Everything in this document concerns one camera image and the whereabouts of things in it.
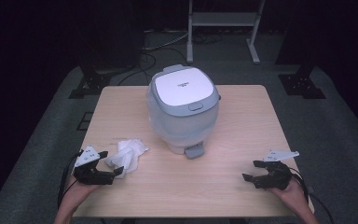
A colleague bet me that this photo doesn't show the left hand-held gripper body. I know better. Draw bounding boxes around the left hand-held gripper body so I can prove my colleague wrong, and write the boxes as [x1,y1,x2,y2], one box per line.
[72,145,117,187]

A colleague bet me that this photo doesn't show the person's right hand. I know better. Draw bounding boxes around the person's right hand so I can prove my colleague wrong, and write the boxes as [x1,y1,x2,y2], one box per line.
[267,177,308,209]

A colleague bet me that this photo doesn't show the black stand base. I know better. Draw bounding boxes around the black stand base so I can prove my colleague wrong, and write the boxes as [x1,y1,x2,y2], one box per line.
[277,63,327,100]
[68,64,114,100]

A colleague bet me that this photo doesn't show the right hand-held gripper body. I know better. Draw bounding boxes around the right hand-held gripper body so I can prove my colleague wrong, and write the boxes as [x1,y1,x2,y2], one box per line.
[254,149,300,191]

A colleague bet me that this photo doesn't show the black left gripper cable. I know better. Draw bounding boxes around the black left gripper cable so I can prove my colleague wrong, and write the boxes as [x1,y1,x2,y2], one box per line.
[57,150,84,210]

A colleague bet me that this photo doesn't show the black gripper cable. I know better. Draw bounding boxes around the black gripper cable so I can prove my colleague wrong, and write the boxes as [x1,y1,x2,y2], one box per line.
[57,150,84,210]
[288,166,336,224]

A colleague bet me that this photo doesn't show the person's left hand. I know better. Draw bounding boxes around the person's left hand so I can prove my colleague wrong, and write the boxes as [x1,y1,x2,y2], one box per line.
[62,175,102,207]

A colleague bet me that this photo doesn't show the black floor cables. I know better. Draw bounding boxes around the black floor cables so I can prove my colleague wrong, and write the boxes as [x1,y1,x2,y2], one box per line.
[117,29,225,87]

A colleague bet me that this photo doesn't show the white tissue paper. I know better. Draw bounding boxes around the white tissue paper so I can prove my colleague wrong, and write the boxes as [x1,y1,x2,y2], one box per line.
[104,138,150,179]

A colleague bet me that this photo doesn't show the white metal stand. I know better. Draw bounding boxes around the white metal stand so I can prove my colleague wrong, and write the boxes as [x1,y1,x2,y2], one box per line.
[186,0,267,65]

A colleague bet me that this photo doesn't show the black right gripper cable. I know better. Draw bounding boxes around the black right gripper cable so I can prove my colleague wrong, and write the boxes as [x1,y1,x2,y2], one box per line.
[288,166,336,224]

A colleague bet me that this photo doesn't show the black floor bracket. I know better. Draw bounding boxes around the black floor bracket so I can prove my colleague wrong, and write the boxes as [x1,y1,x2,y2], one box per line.
[76,111,95,132]

